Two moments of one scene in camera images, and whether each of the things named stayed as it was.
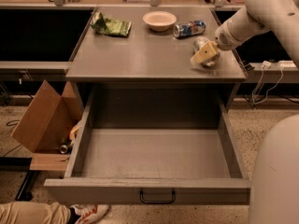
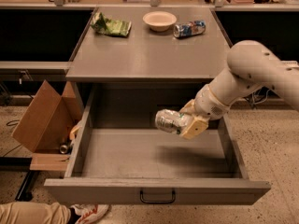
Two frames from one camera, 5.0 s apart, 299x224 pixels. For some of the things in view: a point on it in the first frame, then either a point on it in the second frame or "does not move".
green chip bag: [110, 26] does not move
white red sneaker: [89, 213] does not move
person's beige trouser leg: [30, 212] does not move
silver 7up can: [198, 44] -> [170, 120]
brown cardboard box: [50, 120] does not move
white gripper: [224, 39] -> [209, 105]
